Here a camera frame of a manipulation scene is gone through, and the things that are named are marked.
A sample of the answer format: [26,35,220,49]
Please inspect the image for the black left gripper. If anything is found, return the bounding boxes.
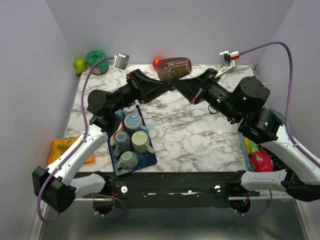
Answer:
[110,69,172,114]

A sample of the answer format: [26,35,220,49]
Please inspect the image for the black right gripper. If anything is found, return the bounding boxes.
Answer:
[170,68,243,123]

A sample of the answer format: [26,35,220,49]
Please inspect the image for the brown striped mug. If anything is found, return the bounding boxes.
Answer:
[156,57,193,82]

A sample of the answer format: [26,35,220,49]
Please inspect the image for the blue mug with gold pattern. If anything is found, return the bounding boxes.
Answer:
[124,113,150,136]

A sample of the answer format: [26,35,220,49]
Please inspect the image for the pale green mug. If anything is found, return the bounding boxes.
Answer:
[131,131,155,154]

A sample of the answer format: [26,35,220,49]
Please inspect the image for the teal mug with bird picture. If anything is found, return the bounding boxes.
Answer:
[115,151,139,170]

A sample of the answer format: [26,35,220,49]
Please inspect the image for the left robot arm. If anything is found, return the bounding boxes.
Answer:
[32,69,172,214]

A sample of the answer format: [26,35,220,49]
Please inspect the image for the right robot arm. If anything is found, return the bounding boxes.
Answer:
[171,68,320,202]

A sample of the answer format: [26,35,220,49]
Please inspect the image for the grey upside-down mug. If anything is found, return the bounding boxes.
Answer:
[123,104,139,117]

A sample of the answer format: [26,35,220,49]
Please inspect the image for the dark teal upside-down mug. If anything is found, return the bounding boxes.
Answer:
[113,131,132,158]

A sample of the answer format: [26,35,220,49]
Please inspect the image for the red apple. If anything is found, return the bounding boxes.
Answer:
[152,57,163,70]

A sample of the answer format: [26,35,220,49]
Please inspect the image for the pink cup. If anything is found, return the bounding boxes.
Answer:
[110,123,125,146]

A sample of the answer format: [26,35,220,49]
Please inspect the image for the green wrapped cylinder package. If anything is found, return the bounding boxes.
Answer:
[85,50,109,75]

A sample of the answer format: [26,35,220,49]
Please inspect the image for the yellow-green pear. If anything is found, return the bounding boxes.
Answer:
[74,58,87,75]

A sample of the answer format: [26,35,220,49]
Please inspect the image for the dark blue tray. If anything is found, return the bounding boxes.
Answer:
[107,106,157,176]

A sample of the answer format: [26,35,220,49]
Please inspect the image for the yellow banana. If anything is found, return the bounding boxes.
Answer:
[244,137,252,155]

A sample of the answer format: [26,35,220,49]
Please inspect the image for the teal plastic fruit bin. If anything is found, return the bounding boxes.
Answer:
[239,109,286,172]

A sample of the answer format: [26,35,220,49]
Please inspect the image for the red dragon fruit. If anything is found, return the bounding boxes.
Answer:
[250,142,274,172]

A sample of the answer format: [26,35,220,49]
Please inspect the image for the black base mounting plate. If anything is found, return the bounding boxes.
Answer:
[72,170,262,210]

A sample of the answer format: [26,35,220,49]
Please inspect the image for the orange snack bag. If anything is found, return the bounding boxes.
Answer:
[47,136,79,165]

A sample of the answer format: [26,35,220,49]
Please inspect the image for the dark purple grapes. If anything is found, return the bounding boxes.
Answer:
[263,147,288,172]

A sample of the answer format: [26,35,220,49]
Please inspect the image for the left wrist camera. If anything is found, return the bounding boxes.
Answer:
[113,53,130,70]

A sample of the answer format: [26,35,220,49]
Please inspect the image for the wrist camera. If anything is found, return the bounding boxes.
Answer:
[219,50,240,71]
[113,53,130,70]

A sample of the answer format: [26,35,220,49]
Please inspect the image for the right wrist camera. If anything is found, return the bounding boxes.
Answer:
[219,50,240,71]

